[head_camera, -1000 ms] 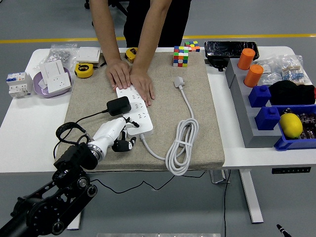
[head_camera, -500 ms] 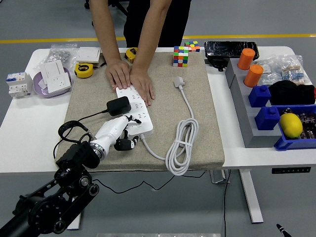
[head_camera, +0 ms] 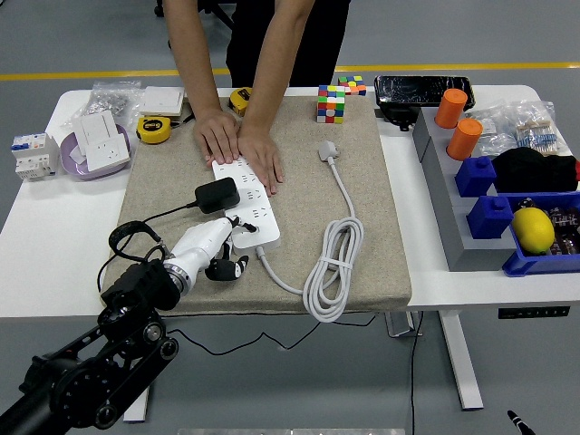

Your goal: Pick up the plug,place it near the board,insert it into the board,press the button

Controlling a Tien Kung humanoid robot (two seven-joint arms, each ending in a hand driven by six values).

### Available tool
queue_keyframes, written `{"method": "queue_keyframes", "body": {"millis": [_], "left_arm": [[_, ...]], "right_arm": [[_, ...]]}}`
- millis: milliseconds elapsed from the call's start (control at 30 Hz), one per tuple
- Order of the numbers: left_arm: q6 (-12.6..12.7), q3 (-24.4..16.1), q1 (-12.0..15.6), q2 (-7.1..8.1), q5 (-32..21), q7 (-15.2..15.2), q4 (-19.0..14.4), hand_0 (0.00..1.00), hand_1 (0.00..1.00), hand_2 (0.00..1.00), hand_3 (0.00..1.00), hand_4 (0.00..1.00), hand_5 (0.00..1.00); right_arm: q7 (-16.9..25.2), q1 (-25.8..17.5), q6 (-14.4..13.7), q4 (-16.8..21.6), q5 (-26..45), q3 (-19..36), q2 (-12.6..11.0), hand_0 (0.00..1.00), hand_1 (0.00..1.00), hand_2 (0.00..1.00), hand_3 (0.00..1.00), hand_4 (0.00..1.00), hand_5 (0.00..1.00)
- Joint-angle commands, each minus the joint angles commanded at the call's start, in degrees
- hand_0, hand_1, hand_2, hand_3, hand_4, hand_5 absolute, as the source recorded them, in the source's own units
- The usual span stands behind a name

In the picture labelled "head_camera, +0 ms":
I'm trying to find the black cloth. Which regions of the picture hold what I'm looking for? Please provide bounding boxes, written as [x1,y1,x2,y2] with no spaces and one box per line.
[491,147,580,194]

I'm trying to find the white wall socket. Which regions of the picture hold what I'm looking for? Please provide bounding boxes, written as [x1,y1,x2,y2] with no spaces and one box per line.
[84,133,131,171]

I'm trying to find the blue plastic bin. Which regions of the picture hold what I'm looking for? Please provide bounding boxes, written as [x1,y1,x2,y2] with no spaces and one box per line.
[491,189,580,277]

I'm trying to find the white circuit breaker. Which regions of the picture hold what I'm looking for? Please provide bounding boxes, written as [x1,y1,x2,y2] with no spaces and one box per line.
[11,130,61,181]

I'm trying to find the thin black cable under table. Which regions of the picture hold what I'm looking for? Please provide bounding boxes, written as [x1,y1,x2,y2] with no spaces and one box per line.
[166,312,378,355]

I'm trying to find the plastic bag of screws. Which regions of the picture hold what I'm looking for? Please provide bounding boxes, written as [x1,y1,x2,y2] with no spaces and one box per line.
[67,80,144,129]

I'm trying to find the person's left hand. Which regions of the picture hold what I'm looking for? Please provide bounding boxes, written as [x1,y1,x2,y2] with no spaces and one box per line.
[237,121,285,198]

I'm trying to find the white switch panel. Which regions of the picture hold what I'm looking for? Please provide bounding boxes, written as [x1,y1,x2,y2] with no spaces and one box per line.
[71,111,130,155]

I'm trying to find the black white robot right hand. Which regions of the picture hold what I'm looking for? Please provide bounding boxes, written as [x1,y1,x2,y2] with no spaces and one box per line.
[506,410,532,435]

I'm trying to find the purple bowl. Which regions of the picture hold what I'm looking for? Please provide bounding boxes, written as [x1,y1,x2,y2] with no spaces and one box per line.
[60,122,139,181]

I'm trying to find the white wall switch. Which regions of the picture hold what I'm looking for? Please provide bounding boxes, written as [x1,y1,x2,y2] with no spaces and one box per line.
[137,85,186,117]

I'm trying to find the yellow tape measure with strap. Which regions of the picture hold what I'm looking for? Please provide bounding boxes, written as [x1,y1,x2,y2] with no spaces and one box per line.
[135,111,196,145]

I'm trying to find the black hanging cable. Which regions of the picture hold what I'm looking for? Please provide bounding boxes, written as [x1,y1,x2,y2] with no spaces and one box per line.
[409,311,425,435]

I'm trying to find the grey box under table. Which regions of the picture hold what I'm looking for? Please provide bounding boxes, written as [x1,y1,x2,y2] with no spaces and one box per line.
[384,311,423,339]

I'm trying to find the large rubik's cube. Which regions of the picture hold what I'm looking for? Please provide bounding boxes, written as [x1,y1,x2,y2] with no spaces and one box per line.
[315,83,347,123]

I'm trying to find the dark electronic modules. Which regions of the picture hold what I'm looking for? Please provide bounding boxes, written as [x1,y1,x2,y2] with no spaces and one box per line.
[546,206,580,257]

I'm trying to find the white left table leg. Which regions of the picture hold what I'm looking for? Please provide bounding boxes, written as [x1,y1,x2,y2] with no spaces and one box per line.
[122,387,151,422]

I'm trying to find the blue block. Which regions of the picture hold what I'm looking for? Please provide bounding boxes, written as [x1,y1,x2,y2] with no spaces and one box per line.
[455,156,498,198]
[467,194,515,241]

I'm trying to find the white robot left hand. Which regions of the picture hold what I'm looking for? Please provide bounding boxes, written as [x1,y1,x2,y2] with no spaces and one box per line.
[163,215,260,291]

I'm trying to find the orange cylinder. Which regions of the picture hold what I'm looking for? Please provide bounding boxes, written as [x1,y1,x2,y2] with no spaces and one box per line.
[446,118,484,162]
[434,88,469,131]

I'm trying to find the white power strip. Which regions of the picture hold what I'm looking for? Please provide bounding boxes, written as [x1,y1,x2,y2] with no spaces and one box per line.
[211,156,281,250]

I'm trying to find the black glossy tray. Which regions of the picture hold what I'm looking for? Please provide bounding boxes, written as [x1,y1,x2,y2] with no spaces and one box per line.
[373,74,477,110]

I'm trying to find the white power strip cord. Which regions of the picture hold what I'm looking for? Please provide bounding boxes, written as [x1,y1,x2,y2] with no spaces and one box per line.
[256,140,365,324]

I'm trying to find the plastic bag of resistors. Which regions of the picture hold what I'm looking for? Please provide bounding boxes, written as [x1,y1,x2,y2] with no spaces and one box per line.
[514,100,573,158]

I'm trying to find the white table leg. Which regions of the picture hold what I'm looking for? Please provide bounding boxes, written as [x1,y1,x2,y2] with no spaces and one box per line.
[122,387,151,422]
[438,311,485,412]

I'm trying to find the yellow lemon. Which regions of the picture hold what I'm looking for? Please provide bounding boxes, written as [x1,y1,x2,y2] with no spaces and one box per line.
[511,207,556,255]

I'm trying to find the small rubik's cube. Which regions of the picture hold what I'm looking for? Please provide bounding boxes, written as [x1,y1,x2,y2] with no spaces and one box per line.
[337,74,368,97]

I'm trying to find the person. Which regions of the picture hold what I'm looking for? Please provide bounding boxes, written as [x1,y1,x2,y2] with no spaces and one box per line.
[225,0,353,88]

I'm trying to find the grey-brown mat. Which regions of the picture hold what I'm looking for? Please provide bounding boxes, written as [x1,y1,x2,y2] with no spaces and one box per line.
[100,92,414,318]

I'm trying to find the plastic bag of white parts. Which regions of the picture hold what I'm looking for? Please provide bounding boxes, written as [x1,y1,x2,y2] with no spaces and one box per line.
[470,106,522,158]

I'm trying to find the black table control panel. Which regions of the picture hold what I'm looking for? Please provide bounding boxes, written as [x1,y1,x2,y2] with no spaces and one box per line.
[498,306,571,320]

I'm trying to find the person's right hand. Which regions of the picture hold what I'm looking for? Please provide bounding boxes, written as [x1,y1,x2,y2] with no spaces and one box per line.
[193,107,240,165]

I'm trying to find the grey block holder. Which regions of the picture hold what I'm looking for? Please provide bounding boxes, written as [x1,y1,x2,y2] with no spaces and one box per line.
[411,107,520,273]

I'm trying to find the white right table leg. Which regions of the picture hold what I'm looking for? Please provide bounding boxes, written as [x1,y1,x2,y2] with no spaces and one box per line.
[438,311,485,412]

